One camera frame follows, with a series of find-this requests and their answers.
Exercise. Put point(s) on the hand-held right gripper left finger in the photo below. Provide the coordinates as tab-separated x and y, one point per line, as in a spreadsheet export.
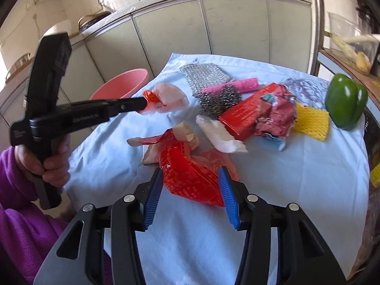
153	196

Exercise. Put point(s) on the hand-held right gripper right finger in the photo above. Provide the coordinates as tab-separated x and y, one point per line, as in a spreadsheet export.
228	199

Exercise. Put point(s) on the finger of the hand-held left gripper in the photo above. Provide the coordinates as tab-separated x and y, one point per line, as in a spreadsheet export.
130	104

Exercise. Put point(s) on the pink plastic bucket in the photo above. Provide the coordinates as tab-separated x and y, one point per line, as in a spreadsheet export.
118	84

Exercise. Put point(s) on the pale pink red wrapper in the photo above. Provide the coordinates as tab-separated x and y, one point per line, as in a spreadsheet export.
172	95

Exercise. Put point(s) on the red plastic wrapper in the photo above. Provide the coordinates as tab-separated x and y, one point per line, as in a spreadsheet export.
190	172

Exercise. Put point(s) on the red cardboard box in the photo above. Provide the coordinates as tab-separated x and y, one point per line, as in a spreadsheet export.
237	115

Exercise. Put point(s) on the pink plastic tube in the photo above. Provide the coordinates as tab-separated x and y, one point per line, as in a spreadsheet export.
246	84

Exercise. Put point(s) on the person's left forearm purple sleeve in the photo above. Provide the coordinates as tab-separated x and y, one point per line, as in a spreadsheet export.
17	228

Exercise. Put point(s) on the person's left hand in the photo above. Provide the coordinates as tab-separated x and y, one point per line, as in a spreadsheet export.
56	166

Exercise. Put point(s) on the white crumpled tissue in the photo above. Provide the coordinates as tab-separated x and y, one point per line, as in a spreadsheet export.
219	136

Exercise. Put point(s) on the light blue tablecloth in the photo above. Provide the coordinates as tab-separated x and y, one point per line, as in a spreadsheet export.
297	184

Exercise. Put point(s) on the blue white paper scrap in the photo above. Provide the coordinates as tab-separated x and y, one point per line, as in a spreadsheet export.
277	143

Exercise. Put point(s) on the flat silver mesh scrubber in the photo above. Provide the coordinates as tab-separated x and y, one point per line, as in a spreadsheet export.
204	77

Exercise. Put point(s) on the steel wool ball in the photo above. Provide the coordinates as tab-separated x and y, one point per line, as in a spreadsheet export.
218	101

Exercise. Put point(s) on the dark pan wooden rim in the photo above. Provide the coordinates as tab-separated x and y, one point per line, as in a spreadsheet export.
95	20

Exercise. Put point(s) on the grey kitchen cabinet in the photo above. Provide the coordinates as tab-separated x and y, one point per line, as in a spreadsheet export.
178	29

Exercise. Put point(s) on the crumpled red pink paper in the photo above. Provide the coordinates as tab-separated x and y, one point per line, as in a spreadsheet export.
276	112

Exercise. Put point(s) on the yellow foam fruit net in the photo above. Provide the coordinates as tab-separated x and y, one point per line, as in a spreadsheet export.
311	121
375	175

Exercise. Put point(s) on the green bell pepper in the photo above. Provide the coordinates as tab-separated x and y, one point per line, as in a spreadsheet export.
346	101

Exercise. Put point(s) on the wooden shelf board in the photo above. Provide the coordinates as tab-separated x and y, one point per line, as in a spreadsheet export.
350	71

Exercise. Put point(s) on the ginger root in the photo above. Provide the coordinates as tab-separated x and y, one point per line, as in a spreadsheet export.
363	62

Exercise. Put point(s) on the metal shelf pole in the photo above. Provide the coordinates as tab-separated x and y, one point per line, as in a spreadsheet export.
317	20

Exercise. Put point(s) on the clear glass container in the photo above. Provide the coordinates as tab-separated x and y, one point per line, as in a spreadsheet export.
344	29

